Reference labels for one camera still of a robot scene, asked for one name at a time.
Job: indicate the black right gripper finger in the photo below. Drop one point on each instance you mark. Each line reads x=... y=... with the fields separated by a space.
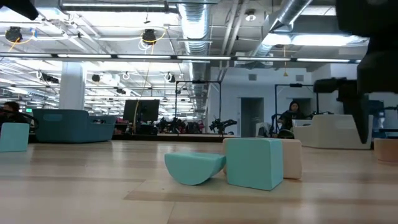
x=357 y=121

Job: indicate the natural wood rectangular block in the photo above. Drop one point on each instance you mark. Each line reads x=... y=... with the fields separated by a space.
x=387 y=150

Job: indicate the natural wood triangular block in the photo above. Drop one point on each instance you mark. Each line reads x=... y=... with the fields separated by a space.
x=292 y=158

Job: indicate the teal cube block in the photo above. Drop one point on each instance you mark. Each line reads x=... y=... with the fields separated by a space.
x=253 y=163

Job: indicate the teal half-round block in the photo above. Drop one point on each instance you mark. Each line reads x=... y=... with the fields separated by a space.
x=192 y=169

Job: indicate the teal wedge block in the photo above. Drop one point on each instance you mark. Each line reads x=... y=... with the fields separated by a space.
x=14 y=137

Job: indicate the black background robot arm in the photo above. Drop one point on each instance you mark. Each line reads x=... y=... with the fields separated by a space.
x=222 y=124
x=174 y=126

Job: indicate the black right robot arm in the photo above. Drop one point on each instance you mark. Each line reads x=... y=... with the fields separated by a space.
x=373 y=18

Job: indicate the blue equipment cart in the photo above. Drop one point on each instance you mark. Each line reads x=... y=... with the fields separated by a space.
x=377 y=115

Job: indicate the white plastic bin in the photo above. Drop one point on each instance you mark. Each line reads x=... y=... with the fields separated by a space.
x=326 y=132

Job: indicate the person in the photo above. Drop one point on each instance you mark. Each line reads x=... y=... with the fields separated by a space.
x=292 y=115
x=12 y=107

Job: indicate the black round object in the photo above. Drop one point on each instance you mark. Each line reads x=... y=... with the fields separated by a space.
x=286 y=135

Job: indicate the white chair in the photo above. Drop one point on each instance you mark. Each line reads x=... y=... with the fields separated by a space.
x=262 y=129

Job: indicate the grey door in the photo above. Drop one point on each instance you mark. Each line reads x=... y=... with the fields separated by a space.
x=252 y=116

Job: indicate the black monitor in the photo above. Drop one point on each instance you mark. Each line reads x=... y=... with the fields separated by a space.
x=141 y=110

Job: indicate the white pillar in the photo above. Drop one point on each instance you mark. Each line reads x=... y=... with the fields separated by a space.
x=72 y=87

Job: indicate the teal plastic bin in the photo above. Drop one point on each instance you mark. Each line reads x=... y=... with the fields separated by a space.
x=68 y=126

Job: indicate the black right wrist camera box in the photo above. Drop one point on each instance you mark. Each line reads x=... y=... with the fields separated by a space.
x=326 y=85

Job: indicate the black gantry frame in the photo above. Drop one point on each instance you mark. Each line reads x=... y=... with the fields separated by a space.
x=199 y=81
x=295 y=85

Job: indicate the black table frame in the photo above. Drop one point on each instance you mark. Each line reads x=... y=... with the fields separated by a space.
x=174 y=137

